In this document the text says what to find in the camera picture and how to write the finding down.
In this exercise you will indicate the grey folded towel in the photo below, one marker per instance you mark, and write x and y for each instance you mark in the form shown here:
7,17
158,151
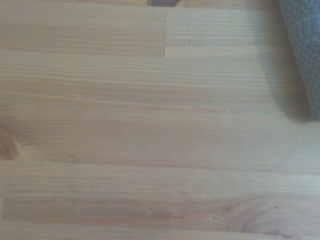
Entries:
303,45

